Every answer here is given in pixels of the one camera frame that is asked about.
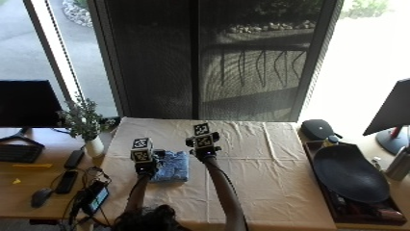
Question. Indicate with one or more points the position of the person's left hand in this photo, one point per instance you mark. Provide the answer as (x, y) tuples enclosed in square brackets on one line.
[(147, 167)]

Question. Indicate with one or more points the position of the white vase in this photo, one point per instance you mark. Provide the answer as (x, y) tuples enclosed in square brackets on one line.
[(95, 147)]

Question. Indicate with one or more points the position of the dark mesh window screen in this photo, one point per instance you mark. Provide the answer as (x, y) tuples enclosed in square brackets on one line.
[(171, 64)]

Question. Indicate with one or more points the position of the blue folded cloth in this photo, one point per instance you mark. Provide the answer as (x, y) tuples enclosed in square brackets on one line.
[(173, 166)]

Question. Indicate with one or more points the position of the white marker cube right glove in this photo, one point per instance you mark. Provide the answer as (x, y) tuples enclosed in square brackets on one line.
[(203, 134)]

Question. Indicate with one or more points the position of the green leafy plant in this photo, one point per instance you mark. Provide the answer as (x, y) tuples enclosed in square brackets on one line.
[(83, 118)]

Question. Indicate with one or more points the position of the white tablecloth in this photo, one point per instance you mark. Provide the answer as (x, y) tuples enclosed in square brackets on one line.
[(265, 166)]

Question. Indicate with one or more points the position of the dark wooden tray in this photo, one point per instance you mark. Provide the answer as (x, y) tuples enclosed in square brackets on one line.
[(337, 205)]

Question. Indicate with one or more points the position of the black keyboard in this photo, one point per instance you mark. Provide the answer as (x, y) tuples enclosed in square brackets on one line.
[(18, 153)]

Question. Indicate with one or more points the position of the black power adapter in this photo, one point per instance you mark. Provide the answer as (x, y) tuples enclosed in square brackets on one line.
[(75, 159)]

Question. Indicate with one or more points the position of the white window frame post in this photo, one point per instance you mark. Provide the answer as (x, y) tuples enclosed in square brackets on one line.
[(50, 45)]

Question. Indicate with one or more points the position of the small yellow scrap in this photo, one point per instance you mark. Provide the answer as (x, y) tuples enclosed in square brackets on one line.
[(16, 181)]

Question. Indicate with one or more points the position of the silver metal bottle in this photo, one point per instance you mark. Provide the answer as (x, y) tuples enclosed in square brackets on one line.
[(400, 165)]

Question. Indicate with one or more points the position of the black device with lit screen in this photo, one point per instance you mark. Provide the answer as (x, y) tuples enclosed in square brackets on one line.
[(96, 197)]

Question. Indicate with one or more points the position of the white marker cube left glove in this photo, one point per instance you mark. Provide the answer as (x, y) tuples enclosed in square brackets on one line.
[(141, 150)]

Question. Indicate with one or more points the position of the black computer monitor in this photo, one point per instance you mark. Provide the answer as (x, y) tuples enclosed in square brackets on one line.
[(26, 104)]

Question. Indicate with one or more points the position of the white marker cube glove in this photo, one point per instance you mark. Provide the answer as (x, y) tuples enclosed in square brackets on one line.
[(141, 150), (203, 134)]

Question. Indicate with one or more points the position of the person's right hand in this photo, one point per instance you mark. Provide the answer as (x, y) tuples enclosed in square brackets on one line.
[(205, 152)]

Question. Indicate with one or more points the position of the black computer mouse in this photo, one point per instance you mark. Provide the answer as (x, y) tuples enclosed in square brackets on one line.
[(42, 197)]

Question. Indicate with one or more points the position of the black monitor with grey stand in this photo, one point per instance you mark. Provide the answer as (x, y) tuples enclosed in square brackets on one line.
[(393, 109)]

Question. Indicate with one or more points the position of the yellow pen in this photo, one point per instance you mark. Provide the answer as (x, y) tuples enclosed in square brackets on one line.
[(32, 166)]

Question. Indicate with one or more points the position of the black phone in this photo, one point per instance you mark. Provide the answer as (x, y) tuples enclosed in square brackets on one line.
[(67, 181)]

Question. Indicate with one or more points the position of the black oval zip case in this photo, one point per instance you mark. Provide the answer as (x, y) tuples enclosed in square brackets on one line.
[(317, 129)]

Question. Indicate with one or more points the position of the large dark oval dish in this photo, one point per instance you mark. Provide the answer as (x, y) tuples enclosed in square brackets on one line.
[(350, 174)]

